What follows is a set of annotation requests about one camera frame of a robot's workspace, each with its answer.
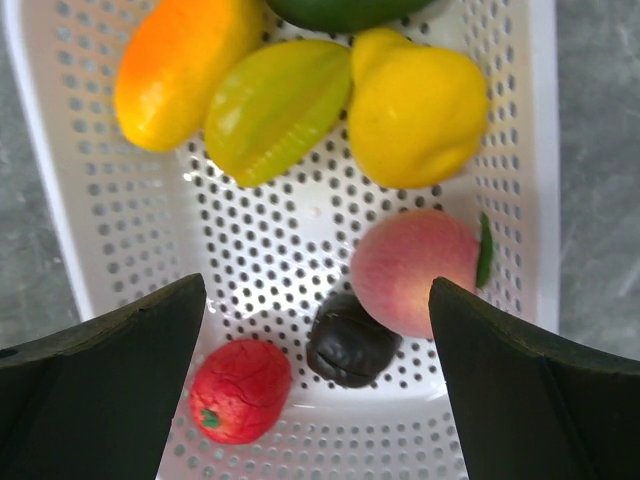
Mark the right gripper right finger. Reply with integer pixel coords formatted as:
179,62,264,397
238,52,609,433
429,278,639,479

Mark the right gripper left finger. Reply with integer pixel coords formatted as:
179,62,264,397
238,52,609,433
1,274,206,479

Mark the pink peach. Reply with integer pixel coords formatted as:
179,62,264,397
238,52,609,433
350,209,494,339

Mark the yellow green starfruit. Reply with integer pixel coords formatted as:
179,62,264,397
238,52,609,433
204,39,351,187

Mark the white perforated basket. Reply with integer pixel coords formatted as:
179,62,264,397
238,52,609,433
1,1,560,479

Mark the yellow pear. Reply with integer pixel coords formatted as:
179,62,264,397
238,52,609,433
348,28,490,189

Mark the orange yellow mango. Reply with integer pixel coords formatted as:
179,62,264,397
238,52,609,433
114,0,265,152

